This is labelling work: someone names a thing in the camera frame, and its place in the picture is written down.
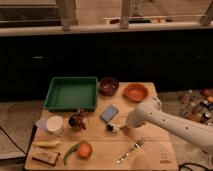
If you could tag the dark red bowl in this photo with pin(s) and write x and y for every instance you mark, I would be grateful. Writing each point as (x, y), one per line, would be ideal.
(108, 86)

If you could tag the orange bowl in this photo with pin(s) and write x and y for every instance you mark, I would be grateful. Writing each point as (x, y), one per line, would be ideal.
(136, 92)

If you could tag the brown wooden block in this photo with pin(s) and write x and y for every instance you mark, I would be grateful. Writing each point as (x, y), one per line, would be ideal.
(45, 156)

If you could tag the green plastic tray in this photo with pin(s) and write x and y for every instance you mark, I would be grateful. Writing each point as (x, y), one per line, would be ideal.
(72, 93)

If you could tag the white cup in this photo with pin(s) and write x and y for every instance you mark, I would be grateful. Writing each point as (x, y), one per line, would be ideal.
(55, 125)

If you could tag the green bean pod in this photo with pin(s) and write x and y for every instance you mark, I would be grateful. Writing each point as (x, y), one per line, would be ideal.
(69, 152)

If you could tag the pile of small bottles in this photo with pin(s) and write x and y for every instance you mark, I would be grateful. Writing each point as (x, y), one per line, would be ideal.
(197, 108)

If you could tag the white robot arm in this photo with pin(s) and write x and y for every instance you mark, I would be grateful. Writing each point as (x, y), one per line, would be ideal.
(150, 111)

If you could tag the blue sponge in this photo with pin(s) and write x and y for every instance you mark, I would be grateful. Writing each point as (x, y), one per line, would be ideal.
(109, 113)

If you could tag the brown toy figure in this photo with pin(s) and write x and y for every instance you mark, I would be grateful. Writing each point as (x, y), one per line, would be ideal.
(76, 121)

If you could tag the white dish brush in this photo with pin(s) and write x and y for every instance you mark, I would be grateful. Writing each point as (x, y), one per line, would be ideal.
(115, 127)

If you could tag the silver fork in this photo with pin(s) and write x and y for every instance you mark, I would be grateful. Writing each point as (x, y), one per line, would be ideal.
(136, 146)

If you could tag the orange carrot slice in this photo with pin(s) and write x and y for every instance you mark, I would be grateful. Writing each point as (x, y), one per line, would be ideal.
(84, 150)

